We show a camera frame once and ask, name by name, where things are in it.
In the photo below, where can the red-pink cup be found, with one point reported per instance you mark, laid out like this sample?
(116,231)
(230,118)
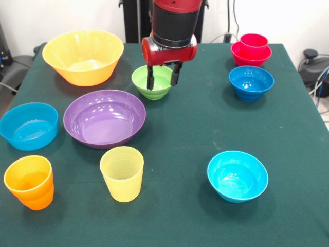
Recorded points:
(254,41)

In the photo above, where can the grey pedestal foot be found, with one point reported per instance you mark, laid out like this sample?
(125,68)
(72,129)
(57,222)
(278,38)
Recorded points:
(18,67)
(316,67)

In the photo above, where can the black device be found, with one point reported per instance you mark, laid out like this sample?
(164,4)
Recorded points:
(5,56)

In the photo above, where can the large purple bowl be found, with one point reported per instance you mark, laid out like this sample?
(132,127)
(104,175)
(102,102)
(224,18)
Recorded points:
(104,123)

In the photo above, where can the blue ribbed bowl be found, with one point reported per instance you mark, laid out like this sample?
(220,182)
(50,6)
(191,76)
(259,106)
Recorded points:
(28,133)

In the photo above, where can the large orange bowl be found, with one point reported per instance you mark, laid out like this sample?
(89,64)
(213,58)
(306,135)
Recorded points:
(77,51)

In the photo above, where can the green bowl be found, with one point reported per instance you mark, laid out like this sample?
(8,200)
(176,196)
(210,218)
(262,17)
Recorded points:
(162,87)

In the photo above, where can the cyan bowl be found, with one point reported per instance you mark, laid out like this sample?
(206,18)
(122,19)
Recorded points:
(236,180)

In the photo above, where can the red-pink bowl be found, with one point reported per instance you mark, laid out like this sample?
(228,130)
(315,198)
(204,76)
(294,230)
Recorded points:
(246,59)

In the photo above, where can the orange cup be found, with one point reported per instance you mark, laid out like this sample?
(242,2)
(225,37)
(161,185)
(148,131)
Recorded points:
(30,195)

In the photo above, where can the dark green tablecloth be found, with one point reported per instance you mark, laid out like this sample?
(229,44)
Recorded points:
(180,226)

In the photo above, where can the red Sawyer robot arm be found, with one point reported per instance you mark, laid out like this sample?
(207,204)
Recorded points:
(174,23)

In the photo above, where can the yellow-green cup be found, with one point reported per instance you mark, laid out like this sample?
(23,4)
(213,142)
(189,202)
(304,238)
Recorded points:
(122,185)

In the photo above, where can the dark blue bowl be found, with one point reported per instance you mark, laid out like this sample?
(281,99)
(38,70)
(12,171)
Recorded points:
(252,87)

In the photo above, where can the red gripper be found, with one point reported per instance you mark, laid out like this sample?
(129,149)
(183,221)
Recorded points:
(169,56)

